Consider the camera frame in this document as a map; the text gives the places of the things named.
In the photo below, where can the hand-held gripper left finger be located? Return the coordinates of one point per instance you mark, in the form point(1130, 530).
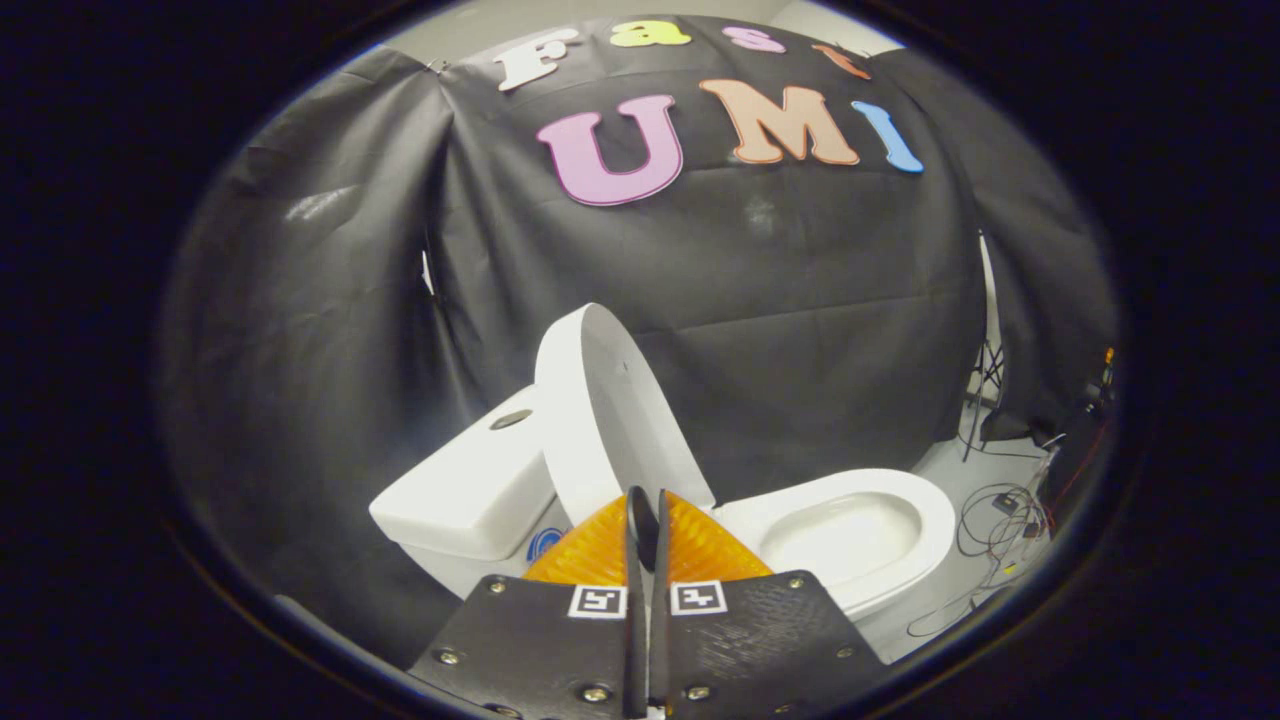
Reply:
point(560, 640)

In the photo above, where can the white toilet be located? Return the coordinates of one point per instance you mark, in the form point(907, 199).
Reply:
point(470, 480)

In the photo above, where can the black lid pull tab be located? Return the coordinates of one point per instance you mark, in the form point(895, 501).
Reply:
point(646, 520)

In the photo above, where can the black power adapter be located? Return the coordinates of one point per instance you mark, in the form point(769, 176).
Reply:
point(1005, 503)

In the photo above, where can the white toilet lid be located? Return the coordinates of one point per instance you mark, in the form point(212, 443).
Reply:
point(620, 420)

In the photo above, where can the black backdrop cloth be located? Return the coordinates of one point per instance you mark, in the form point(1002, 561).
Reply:
point(1040, 280)
point(750, 300)

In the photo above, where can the dark draped cloth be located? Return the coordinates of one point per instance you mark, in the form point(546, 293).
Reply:
point(1075, 450)

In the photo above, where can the black light stand tripod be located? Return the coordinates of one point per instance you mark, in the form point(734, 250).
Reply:
point(985, 375)

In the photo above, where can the orange and black device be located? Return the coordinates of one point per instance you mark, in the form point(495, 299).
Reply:
point(1107, 365)

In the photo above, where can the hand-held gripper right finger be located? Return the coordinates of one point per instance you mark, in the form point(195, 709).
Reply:
point(663, 600)

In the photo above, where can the white toilet seat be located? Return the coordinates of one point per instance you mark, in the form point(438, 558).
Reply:
point(880, 480)

